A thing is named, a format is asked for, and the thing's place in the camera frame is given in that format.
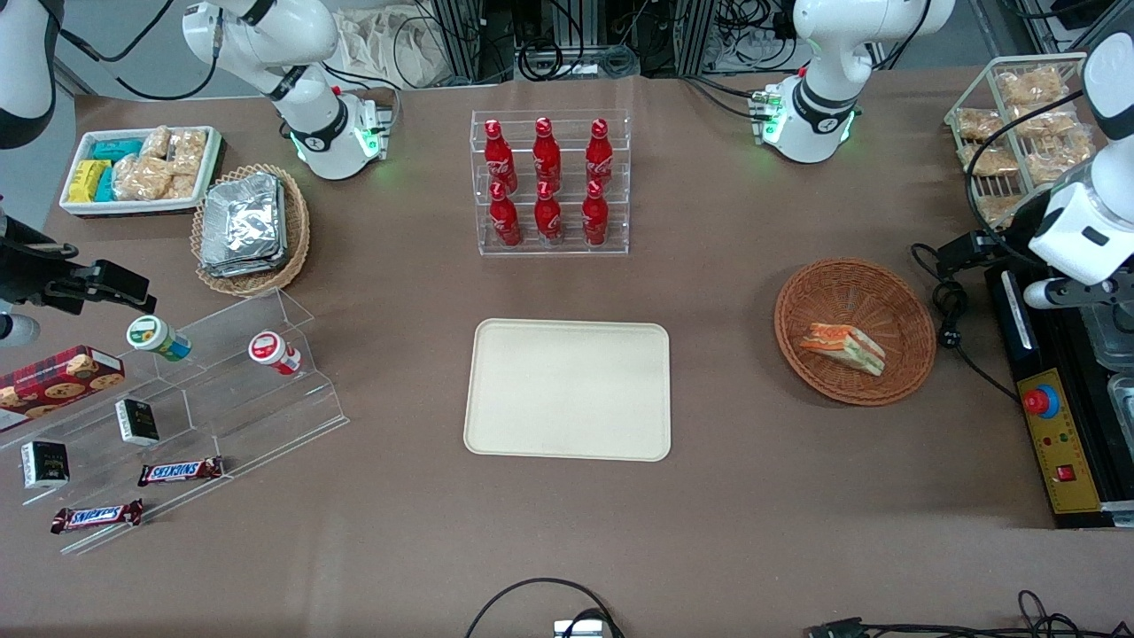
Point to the white rectangular snack tray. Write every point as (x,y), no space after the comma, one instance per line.
(80,206)

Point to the light wicker basket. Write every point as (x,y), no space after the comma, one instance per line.
(297,230)

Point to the cream plastic tray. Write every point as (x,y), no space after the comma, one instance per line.
(567,390)

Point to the red cola bottle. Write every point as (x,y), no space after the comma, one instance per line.
(547,155)
(594,220)
(548,220)
(600,155)
(499,159)
(504,221)

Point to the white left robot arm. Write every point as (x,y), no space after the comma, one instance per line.
(824,53)

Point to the triangular sandwich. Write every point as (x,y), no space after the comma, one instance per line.
(843,348)

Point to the snickers chocolate bar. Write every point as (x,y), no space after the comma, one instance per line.
(96,516)
(180,470)

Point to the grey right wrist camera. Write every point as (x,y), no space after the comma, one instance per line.
(18,330)

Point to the red tartan cookie box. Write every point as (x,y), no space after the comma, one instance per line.
(58,383)

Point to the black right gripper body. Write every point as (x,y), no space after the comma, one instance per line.
(27,270)

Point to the clear acrylic stepped shelf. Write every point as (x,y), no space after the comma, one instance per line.
(221,390)

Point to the small black box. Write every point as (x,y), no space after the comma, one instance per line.
(137,421)
(44,464)

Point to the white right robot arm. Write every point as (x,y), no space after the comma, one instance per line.
(301,35)

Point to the teal snack pack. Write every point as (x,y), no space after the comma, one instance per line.
(115,149)
(105,186)

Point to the black box yellow control panel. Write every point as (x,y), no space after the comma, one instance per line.
(1059,443)

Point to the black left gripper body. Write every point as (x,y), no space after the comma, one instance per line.
(1019,237)

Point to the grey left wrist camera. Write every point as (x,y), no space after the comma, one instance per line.
(1063,293)

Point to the beige cloth bag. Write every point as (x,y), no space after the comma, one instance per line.
(390,44)

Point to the clear acrylic bottle rack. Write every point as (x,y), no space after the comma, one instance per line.
(549,248)

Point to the green lid yogurt cup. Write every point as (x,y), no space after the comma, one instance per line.
(157,338)

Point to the red lid yogurt cup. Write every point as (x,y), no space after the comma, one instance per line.
(273,351)

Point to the silver foil packet stack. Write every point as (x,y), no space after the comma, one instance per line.
(244,221)

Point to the clear plastic container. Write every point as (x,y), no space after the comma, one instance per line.
(1118,341)
(1123,403)

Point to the yellow snack pack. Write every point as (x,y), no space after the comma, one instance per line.
(84,180)

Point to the clear bag rice crackers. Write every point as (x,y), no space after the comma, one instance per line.
(139,179)
(189,149)
(156,142)
(182,187)

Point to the small grey device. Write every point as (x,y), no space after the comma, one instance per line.
(580,629)

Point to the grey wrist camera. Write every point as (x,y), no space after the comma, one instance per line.
(1063,293)
(18,330)

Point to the brown wicker basket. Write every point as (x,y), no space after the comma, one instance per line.
(895,301)

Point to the bagged fried snack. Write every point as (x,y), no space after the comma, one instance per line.
(1050,120)
(1054,159)
(1029,86)
(979,124)
(999,208)
(990,161)

